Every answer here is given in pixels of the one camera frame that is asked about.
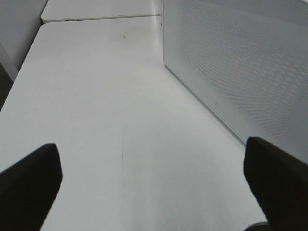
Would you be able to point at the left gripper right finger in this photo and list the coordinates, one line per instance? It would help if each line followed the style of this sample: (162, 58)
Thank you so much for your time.
(279, 182)

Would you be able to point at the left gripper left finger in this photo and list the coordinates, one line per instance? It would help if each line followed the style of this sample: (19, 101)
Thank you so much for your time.
(28, 189)

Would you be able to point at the white microwave door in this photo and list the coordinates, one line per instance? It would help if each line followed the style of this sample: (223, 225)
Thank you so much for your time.
(247, 61)

